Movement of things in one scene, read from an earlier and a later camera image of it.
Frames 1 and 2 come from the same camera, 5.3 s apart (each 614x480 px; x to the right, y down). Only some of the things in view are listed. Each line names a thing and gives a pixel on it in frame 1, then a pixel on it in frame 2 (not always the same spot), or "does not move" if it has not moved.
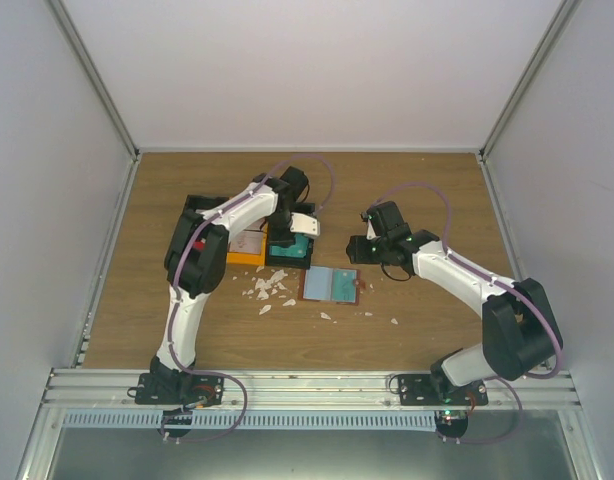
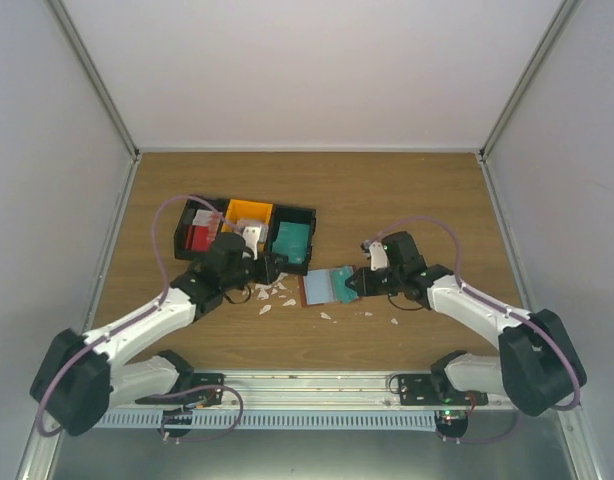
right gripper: (358, 254) → (359, 289)
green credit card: (343, 287) does not move
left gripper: (276, 236) → (268, 275)
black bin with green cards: (297, 253) does not move
